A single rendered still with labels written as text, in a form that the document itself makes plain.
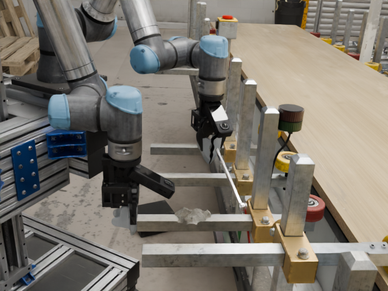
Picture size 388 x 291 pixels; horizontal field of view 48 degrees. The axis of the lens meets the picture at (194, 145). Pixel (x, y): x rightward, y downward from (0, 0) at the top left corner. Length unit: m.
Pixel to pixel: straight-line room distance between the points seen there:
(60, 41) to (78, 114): 0.19
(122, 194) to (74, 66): 0.31
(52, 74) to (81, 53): 0.46
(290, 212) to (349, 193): 0.39
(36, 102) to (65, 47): 0.58
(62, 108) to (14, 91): 0.72
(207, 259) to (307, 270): 0.18
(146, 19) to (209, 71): 0.21
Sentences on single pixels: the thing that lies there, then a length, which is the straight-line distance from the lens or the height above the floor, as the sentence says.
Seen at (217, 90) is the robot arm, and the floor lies 1.11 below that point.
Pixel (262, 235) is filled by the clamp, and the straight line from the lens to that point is 1.07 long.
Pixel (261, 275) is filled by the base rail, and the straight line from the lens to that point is 1.18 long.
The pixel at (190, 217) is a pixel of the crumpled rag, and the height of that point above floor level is 0.87.
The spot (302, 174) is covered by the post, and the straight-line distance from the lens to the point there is 0.79.
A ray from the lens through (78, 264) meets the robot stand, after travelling 1.98.
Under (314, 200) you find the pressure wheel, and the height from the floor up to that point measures 0.91.
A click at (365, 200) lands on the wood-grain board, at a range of 1.18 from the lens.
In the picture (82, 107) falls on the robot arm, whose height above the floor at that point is 1.15.
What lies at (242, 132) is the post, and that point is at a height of 0.97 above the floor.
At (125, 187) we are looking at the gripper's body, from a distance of 0.99.
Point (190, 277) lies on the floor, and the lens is 2.21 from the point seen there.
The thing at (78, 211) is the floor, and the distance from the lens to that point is 2.72.
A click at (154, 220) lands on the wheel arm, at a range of 1.06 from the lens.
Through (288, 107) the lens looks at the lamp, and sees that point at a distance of 1.03.
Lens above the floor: 1.45
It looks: 24 degrees down
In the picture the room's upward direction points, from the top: 3 degrees clockwise
